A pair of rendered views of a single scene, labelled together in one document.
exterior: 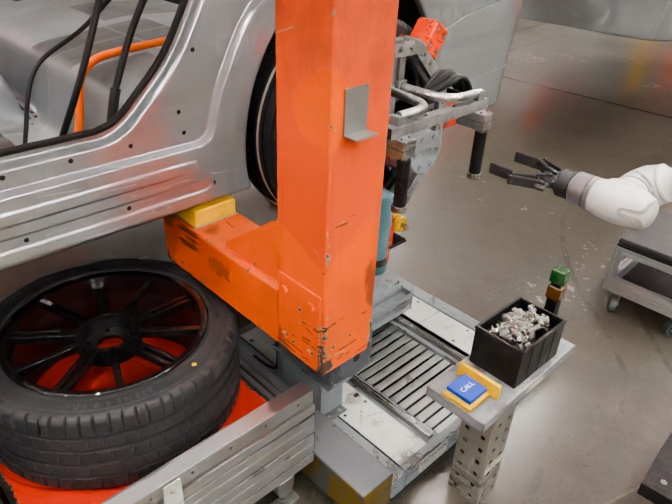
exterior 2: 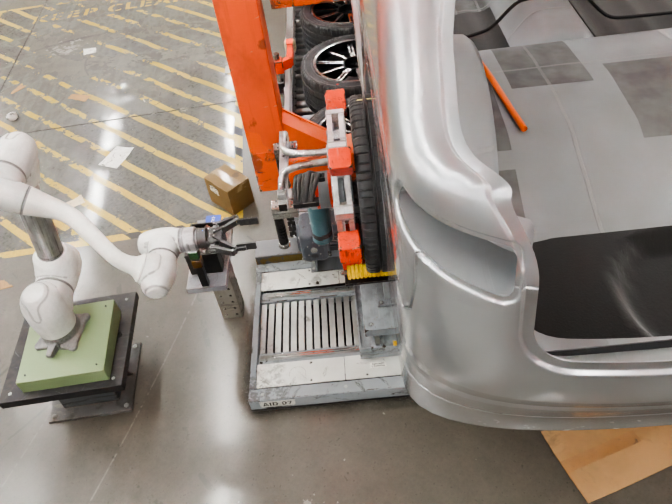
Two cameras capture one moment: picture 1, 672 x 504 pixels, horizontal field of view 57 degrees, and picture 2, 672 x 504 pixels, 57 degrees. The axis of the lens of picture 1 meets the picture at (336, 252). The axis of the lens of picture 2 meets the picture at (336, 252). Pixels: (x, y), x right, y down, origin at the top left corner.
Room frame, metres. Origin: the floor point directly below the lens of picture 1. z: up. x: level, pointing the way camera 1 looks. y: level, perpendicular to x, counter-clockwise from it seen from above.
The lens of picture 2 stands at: (3.06, -1.36, 2.34)
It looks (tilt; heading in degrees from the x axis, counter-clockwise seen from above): 45 degrees down; 138
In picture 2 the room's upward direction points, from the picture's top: 8 degrees counter-clockwise
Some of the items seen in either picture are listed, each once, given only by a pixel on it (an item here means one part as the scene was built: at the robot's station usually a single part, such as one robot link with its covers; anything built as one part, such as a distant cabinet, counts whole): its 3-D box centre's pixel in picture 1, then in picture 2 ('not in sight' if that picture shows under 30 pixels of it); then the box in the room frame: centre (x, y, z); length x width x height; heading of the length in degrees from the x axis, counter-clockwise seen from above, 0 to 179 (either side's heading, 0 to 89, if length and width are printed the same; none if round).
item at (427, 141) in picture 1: (398, 142); (324, 189); (1.70, -0.17, 0.85); 0.21 x 0.14 x 0.14; 45
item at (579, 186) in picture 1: (582, 190); (190, 239); (1.47, -0.64, 0.83); 0.09 x 0.06 x 0.09; 135
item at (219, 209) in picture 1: (202, 204); not in sight; (1.53, 0.38, 0.71); 0.14 x 0.14 x 0.05; 45
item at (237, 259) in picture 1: (239, 232); (345, 141); (1.41, 0.26, 0.69); 0.52 x 0.17 x 0.35; 45
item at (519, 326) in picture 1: (517, 338); (206, 246); (1.24, -0.47, 0.51); 0.20 x 0.14 x 0.13; 134
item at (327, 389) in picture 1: (308, 339); (343, 242); (1.51, 0.08, 0.26); 0.42 x 0.18 x 0.35; 45
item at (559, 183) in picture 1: (557, 181); (210, 237); (1.53, -0.59, 0.83); 0.09 x 0.08 x 0.07; 45
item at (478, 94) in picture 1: (441, 78); (304, 169); (1.74, -0.27, 1.03); 0.19 x 0.18 x 0.11; 45
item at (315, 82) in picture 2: not in sight; (356, 76); (0.72, 1.09, 0.39); 0.66 x 0.66 x 0.24
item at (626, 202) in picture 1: (625, 203); (160, 245); (1.41, -0.72, 0.83); 0.16 x 0.13 x 0.11; 45
